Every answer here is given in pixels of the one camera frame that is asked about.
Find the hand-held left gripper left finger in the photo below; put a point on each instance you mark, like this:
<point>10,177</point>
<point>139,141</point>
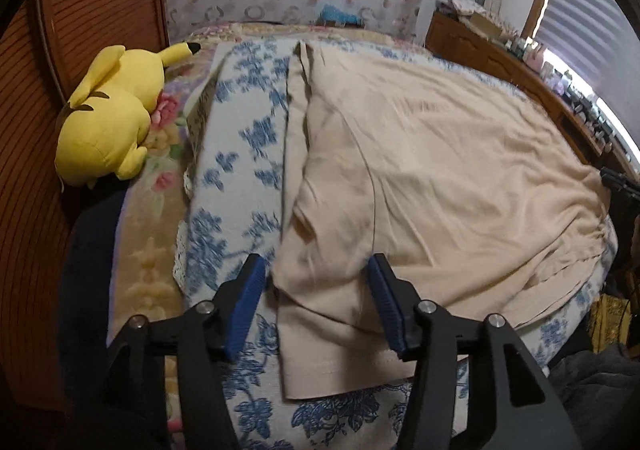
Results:
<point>245,310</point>

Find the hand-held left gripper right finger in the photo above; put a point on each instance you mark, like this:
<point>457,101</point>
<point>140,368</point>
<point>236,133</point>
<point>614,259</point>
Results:
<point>387,310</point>

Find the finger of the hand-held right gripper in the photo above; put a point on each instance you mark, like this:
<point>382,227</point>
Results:
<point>622,185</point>

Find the beige t-shirt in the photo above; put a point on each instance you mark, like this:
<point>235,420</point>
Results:
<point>425,170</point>

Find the row of small bottles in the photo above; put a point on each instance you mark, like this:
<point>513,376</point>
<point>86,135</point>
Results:
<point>570,85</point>

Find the yellow patterned cloth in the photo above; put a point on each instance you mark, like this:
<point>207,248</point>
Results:
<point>607,322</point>

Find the blue floral white cloth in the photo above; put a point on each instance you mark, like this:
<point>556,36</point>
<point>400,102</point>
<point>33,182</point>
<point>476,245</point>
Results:
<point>235,165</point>

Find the dark blue bed sheet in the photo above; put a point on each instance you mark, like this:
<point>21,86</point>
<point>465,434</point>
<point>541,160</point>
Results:
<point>87,290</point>

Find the window blind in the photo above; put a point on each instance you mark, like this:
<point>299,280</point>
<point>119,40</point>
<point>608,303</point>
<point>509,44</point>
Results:
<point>590,15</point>

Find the wooden dresser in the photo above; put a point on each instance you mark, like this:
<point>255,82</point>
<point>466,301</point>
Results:
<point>480,58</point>

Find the cardboard box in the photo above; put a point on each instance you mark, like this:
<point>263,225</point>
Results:
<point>486,24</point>

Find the dark grey cloth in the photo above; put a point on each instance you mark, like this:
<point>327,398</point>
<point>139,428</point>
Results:
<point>600,400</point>

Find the yellow plush toy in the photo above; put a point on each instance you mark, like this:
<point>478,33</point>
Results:
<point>107,130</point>

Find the patterned folded cloth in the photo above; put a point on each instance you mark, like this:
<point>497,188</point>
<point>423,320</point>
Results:
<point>457,3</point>

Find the light blue item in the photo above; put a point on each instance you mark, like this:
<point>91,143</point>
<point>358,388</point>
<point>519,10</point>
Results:
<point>340,15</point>

